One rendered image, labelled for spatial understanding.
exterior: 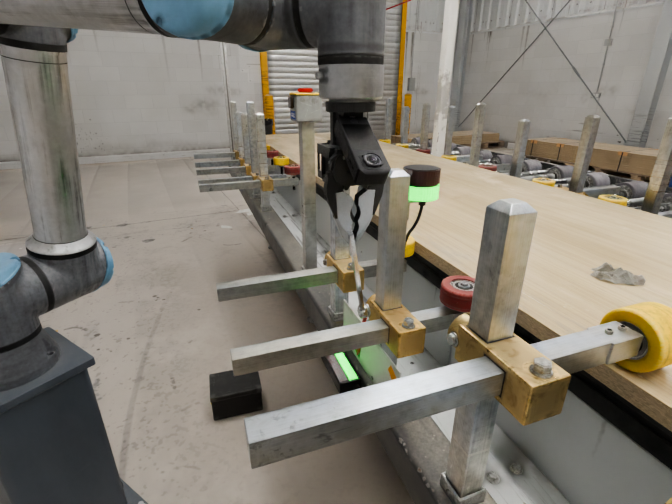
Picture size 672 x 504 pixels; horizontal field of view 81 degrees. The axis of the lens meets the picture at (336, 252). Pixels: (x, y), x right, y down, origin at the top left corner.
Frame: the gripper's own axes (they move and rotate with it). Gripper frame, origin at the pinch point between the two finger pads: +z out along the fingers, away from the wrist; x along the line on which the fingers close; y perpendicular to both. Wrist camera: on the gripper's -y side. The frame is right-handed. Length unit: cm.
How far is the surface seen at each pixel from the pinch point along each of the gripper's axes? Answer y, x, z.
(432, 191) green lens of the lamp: -1.1, -12.9, -6.6
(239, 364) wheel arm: -3.7, 19.6, 16.2
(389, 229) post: 0.1, -6.2, -0.7
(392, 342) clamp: -5.3, -5.1, 17.3
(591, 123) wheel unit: 55, -115, -9
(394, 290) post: 0.0, -7.8, 10.7
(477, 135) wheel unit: 117, -116, 2
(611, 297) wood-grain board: -14.0, -42.0, 11.3
